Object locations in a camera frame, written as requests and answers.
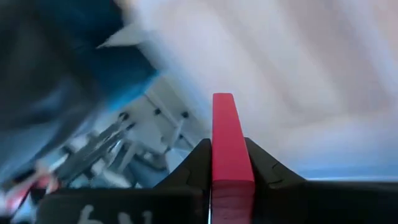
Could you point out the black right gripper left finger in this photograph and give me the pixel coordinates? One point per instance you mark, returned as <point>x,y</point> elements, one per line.
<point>192,174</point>

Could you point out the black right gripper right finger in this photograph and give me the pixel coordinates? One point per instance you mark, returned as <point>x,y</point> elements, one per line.
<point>267,171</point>

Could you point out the red block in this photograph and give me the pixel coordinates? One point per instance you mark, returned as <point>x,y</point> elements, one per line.
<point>230,149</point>

